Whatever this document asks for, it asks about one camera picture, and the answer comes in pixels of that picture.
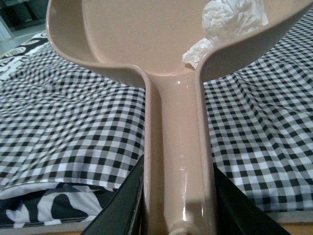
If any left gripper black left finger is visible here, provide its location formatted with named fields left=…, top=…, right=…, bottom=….
left=82, top=157, right=144, bottom=235

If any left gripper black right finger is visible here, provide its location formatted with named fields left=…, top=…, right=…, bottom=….
left=213, top=165, right=289, bottom=235

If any small white tissue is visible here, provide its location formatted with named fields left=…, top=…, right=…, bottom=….
left=182, top=38, right=215, bottom=69

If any beige plastic dustpan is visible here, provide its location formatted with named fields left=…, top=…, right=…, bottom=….
left=46, top=0, right=313, bottom=235

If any large white tissue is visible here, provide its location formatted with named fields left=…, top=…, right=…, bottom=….
left=201, top=0, right=268, bottom=42

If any black white patterned blanket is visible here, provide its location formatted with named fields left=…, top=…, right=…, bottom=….
left=0, top=33, right=116, bottom=229

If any black white checkered bedsheet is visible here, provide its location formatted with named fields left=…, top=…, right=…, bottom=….
left=0, top=11, right=313, bottom=212

